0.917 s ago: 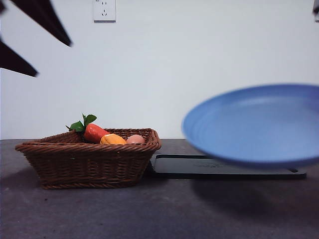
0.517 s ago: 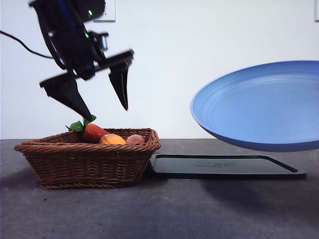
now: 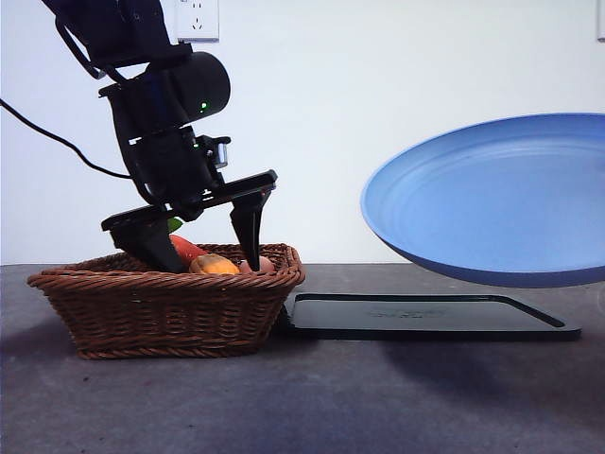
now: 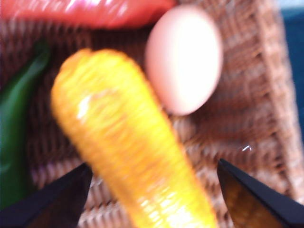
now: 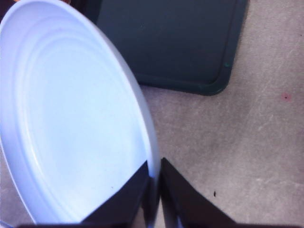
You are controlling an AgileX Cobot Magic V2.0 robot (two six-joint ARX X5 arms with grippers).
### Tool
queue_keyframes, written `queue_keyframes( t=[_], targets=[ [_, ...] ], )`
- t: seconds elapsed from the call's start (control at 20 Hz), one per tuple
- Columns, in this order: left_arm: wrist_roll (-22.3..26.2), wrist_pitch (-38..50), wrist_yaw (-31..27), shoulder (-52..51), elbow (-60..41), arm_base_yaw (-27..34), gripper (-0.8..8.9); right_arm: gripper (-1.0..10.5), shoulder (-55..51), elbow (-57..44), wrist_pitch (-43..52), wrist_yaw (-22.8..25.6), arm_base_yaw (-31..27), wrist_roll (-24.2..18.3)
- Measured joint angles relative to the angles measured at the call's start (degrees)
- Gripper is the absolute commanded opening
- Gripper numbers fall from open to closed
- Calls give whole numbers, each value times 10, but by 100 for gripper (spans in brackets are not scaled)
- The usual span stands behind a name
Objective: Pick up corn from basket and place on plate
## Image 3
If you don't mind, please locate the orange carrot with green leaves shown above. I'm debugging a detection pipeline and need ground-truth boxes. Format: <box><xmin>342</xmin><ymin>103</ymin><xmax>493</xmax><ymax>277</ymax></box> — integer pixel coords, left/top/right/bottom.
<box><xmin>167</xmin><ymin>217</ymin><xmax>210</xmax><ymax>269</ymax></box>

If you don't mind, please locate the yellow corn cob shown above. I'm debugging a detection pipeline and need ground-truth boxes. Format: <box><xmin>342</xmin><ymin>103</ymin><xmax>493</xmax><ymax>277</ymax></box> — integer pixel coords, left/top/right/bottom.
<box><xmin>188</xmin><ymin>253</ymin><xmax>241</xmax><ymax>276</ymax></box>

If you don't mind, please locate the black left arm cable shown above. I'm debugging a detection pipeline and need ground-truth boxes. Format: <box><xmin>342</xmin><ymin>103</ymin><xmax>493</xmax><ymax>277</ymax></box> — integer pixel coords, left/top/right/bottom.
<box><xmin>0</xmin><ymin>97</ymin><xmax>132</xmax><ymax>181</ymax></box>

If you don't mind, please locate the brown wicker basket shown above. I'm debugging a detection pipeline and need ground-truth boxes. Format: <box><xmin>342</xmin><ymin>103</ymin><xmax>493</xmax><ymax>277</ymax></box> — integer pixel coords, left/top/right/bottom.
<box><xmin>26</xmin><ymin>243</ymin><xmax>307</xmax><ymax>360</ymax></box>

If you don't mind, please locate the black rectangular tray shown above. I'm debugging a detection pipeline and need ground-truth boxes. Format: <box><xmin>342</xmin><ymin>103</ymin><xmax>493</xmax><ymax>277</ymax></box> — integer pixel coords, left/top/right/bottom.
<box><xmin>276</xmin><ymin>292</ymin><xmax>582</xmax><ymax>342</ymax></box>

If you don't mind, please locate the white wall socket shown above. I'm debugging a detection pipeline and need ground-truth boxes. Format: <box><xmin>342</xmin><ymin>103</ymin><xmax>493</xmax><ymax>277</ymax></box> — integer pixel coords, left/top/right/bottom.
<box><xmin>173</xmin><ymin>0</ymin><xmax>221</xmax><ymax>44</ymax></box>

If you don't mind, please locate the blue round plate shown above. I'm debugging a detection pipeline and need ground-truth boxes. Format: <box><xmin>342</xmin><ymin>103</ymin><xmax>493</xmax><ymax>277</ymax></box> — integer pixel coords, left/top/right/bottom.
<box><xmin>359</xmin><ymin>112</ymin><xmax>605</xmax><ymax>288</ymax></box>

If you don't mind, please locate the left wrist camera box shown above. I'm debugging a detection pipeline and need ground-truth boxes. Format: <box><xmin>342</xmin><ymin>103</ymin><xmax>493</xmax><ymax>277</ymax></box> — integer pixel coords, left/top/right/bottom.
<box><xmin>196</xmin><ymin>135</ymin><xmax>232</xmax><ymax>170</ymax></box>

